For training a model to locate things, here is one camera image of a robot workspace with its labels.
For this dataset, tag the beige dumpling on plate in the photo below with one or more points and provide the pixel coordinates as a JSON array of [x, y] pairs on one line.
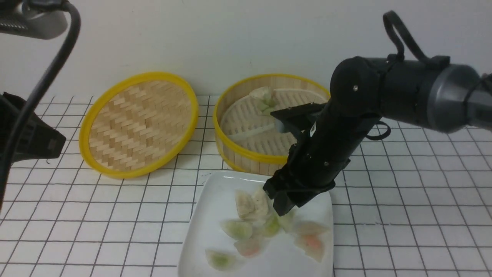
[[244, 204], [261, 203]]

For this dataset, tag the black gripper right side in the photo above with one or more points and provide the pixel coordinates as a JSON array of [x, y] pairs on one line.
[[318, 157]]

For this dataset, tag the white perforated steamer liner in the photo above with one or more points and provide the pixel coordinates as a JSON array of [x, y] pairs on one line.
[[242, 122]]

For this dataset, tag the pale pink dumpling right upper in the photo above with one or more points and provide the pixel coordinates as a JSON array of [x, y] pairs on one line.
[[309, 228]]

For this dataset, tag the green dumpling plate bottom left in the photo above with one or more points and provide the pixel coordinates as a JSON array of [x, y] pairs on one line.
[[222, 260]]

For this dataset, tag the beige dumpling on plate left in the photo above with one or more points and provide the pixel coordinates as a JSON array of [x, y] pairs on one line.
[[244, 204]]

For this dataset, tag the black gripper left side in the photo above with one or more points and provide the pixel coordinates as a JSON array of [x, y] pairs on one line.
[[38, 140]]

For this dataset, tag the orange pink dumpling right lower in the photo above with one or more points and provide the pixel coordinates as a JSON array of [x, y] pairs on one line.
[[311, 245]]

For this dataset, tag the beige dumpling on plate right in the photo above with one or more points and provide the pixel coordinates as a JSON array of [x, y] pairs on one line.
[[261, 203]]

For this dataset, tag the pink dumpling plate centre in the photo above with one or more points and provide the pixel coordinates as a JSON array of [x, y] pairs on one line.
[[250, 247]]

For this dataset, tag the green dumpling plate centre left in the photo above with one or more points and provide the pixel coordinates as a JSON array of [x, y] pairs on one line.
[[237, 229]]

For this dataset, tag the black grey robot arm left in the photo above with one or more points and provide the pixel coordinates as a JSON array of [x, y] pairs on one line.
[[17, 19]]

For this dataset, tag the black wrist camera right side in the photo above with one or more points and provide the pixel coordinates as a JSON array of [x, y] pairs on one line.
[[297, 119]]

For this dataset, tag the beige dumpling in steamer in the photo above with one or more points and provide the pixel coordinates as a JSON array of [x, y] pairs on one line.
[[264, 94]]

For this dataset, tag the green dumpling plate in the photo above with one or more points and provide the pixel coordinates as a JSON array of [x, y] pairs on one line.
[[271, 227], [237, 229], [222, 260]]

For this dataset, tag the yellow rimmed bamboo steamer basket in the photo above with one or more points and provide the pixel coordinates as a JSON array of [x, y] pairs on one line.
[[244, 160]]

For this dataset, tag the yellow rimmed bamboo steamer lid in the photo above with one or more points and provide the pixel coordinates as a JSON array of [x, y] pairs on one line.
[[139, 125]]

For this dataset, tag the green dumpling from steamer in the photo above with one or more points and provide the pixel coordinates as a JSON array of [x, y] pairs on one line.
[[286, 221]]

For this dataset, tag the green dumpling plate centre right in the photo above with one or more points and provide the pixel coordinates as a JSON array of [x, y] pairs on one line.
[[271, 227]]

